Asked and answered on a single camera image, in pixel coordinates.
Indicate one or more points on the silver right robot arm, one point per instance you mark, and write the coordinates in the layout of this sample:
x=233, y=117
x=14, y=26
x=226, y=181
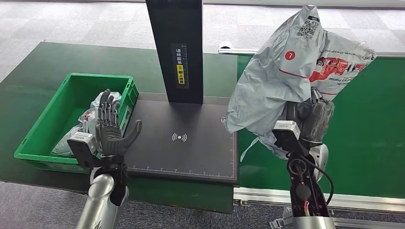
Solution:
x=303, y=196

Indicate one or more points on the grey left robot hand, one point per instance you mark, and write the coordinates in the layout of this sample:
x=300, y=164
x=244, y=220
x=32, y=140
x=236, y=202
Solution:
x=109, y=139

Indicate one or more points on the green conveyor belt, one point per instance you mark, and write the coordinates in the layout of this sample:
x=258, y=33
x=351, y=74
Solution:
x=364, y=142

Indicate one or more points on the crumpled grey courier bag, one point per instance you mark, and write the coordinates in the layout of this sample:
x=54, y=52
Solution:
x=66, y=145

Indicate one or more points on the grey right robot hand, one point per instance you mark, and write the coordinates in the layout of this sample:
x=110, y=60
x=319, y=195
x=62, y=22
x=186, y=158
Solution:
x=313, y=120

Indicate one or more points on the aluminium conveyor frame rail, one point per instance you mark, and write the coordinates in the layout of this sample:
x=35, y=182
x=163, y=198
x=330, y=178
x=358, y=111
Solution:
x=240, y=50
x=364, y=202

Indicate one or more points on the grey courier bag number seven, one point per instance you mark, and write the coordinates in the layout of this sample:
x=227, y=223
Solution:
x=275, y=79

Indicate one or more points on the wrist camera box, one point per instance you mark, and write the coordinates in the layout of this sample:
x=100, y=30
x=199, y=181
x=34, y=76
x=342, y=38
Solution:
x=286, y=129
x=80, y=140

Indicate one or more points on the black inbound scanning machine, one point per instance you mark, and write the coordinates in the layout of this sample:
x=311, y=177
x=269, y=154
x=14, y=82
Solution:
x=177, y=148

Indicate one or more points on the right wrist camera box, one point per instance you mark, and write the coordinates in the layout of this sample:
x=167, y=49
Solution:
x=286, y=129

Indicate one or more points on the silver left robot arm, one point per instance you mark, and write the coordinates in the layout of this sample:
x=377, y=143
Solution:
x=98, y=199

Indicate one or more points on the green plastic crate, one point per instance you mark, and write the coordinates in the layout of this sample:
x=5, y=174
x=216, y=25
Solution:
x=47, y=132

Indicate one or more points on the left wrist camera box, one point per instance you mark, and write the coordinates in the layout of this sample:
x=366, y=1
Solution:
x=80, y=140

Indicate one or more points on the yellow machine label sticker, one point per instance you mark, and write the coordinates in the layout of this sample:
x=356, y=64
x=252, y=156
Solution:
x=180, y=74

